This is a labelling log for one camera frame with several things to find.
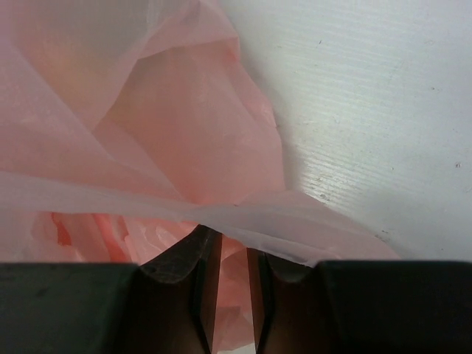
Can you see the pink plastic bag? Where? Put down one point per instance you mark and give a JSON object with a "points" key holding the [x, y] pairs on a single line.
{"points": [[124, 124]]}

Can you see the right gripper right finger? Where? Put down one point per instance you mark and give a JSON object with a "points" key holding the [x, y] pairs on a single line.
{"points": [[287, 305]]}

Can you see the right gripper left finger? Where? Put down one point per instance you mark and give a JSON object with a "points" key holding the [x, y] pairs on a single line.
{"points": [[173, 302]]}

